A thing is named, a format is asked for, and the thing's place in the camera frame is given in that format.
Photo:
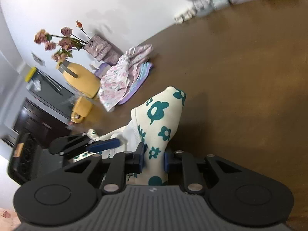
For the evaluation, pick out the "yellow thermos jug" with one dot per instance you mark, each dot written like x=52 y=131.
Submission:
x=79 y=78

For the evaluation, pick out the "blue purple garment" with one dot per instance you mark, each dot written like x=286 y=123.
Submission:
x=143 y=74

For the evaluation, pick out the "white small connectors row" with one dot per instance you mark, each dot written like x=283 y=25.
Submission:
x=185 y=16

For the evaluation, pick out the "pink knitted vase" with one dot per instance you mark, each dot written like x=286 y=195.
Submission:
x=102 y=50

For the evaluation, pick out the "right hand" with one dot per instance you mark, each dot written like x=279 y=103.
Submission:
x=8 y=220

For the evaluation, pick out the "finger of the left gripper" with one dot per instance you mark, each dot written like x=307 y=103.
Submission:
x=69 y=145
x=98 y=146

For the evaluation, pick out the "dark wooden door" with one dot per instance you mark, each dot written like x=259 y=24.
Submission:
x=43 y=126

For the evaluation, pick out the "pink floral garment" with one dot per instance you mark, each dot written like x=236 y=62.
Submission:
x=115 y=84

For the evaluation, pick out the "purple tissue box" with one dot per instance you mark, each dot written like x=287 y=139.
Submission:
x=100 y=68

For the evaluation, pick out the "cream green-flower garment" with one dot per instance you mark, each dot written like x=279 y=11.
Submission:
x=153 y=123

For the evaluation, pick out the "yellow mug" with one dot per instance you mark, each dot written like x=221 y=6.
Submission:
x=81 y=110

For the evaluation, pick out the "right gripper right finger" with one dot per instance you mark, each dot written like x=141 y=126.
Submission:
x=184 y=170

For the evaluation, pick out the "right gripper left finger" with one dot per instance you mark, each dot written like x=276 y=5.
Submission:
x=119 y=166

